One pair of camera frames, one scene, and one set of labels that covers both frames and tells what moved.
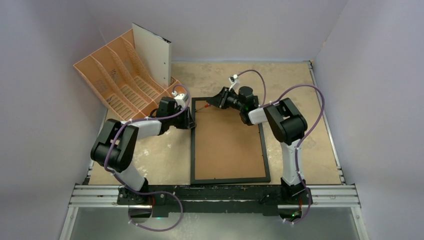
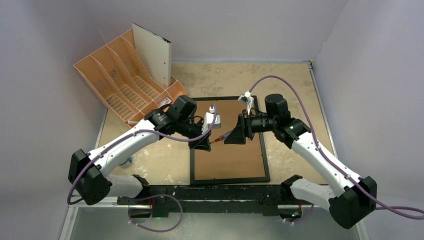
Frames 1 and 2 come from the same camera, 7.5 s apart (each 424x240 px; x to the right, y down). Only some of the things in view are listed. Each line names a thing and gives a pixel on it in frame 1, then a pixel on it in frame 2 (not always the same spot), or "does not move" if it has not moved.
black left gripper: x=187 y=122 → x=203 y=143
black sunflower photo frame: x=224 y=149 does not move
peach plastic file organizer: x=116 y=74 does not move
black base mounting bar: x=265 y=199 does not move
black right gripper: x=224 y=99 → x=241 y=127
